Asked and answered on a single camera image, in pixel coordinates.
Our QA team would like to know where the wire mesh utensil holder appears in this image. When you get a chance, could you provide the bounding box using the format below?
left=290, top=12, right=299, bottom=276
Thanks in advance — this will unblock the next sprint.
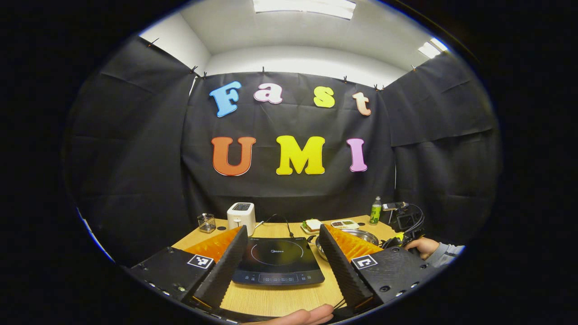
left=197, top=213, right=216, bottom=233

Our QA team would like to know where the steel pot with black handles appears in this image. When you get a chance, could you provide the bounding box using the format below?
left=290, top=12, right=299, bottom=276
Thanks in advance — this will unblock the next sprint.
left=315, top=228, right=380, bottom=261

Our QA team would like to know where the green drink bottle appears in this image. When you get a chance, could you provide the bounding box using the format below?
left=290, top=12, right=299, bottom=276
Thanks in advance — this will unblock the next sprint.
left=369, top=196, right=382, bottom=225

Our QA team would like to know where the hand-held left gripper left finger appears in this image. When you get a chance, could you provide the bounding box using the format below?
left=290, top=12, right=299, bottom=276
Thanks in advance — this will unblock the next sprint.
left=129, top=225, right=249, bottom=312

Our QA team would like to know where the black backdrop cloth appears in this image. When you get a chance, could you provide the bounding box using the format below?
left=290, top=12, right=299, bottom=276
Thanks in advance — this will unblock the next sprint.
left=65, top=36, right=502, bottom=267

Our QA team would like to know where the large ceiling light panel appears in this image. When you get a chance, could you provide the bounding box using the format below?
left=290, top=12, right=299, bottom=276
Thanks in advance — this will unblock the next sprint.
left=252, top=0, right=357, bottom=20

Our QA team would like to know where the black cooktop power cable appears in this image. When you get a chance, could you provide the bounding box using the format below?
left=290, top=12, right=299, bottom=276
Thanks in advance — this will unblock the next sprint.
left=262, top=214, right=295, bottom=238

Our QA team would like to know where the black induction cooktop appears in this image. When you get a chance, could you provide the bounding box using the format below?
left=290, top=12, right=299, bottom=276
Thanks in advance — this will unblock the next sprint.
left=232, top=237, right=326, bottom=286

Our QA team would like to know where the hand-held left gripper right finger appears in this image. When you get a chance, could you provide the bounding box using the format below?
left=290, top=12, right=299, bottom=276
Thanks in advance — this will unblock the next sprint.
left=318, top=223, right=445, bottom=314

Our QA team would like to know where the small ceiling light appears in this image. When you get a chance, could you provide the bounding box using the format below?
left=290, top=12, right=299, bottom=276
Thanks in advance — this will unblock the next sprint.
left=418, top=37, right=449, bottom=59

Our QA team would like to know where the white toaster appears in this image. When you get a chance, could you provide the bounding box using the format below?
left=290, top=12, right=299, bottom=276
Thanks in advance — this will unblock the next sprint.
left=227, top=202, right=256, bottom=236

